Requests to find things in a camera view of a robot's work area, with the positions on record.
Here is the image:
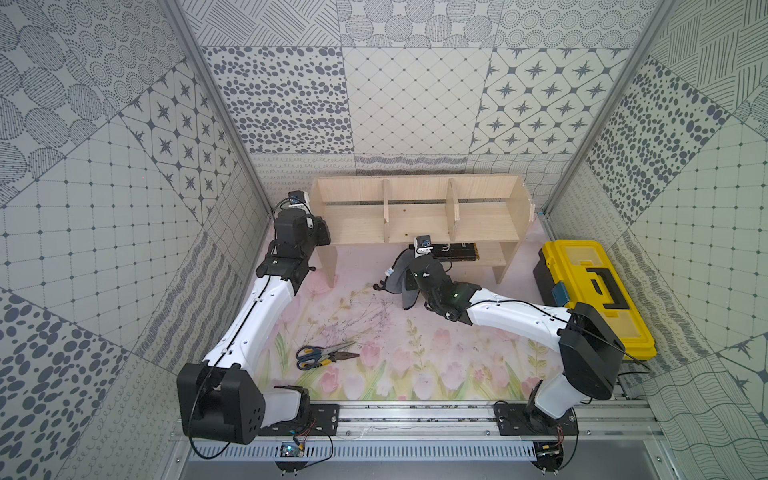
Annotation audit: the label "aluminium mounting rail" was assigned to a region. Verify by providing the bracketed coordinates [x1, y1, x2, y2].
[309, 400, 663, 441]

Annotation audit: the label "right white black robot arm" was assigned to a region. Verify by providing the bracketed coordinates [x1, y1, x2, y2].
[406, 255, 626, 422]

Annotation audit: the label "pink floral table mat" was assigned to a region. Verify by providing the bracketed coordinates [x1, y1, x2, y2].
[255, 244, 562, 401]

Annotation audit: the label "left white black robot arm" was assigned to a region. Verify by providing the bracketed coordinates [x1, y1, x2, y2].
[177, 202, 330, 445]

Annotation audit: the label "yellow black toolbox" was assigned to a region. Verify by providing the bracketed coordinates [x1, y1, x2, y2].
[533, 240, 657, 361]

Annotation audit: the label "light wooden bookshelf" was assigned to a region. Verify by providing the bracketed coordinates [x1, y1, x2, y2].
[309, 174, 535, 285]

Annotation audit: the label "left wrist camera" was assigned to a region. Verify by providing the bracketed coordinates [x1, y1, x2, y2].
[288, 190, 310, 210]

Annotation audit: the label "grey microfibre cloth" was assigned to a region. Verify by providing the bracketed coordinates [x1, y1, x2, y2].
[373, 247, 419, 310]

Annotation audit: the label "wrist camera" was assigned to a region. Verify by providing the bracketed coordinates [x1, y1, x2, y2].
[288, 190, 310, 210]
[414, 235, 433, 257]

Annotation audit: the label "blue handled scissors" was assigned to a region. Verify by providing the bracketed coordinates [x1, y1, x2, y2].
[295, 341, 360, 371]

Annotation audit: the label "black book on lower shelf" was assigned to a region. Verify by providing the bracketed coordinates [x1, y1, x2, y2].
[432, 243, 479, 262]

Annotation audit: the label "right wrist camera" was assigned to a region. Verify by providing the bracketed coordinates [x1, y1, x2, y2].
[414, 235, 433, 257]

